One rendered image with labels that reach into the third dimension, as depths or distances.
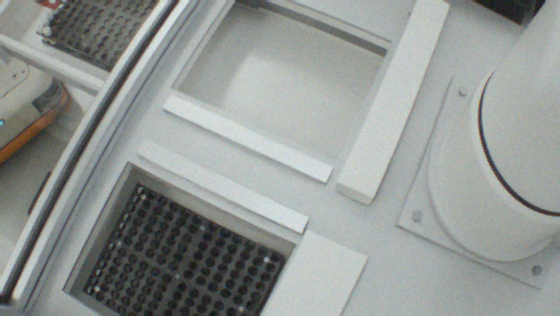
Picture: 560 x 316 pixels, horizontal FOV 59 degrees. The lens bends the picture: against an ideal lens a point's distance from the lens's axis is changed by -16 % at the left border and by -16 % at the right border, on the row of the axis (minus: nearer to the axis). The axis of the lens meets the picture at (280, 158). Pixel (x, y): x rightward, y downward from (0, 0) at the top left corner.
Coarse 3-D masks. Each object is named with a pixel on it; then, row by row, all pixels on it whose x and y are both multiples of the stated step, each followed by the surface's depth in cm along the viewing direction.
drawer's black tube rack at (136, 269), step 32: (160, 224) 74; (192, 224) 74; (128, 256) 72; (160, 256) 72; (192, 256) 72; (224, 256) 73; (256, 256) 72; (96, 288) 71; (128, 288) 71; (160, 288) 74; (192, 288) 71; (224, 288) 71; (256, 288) 71
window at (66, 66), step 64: (0, 0) 40; (64, 0) 50; (128, 0) 62; (0, 64) 45; (64, 64) 56; (128, 64) 70; (0, 128) 49; (64, 128) 61; (0, 192) 53; (0, 256) 57
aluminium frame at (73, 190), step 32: (192, 0) 75; (160, 32) 73; (160, 64) 76; (128, 96) 70; (96, 128) 69; (96, 160) 69; (64, 192) 66; (64, 224) 67; (32, 256) 63; (32, 288) 63
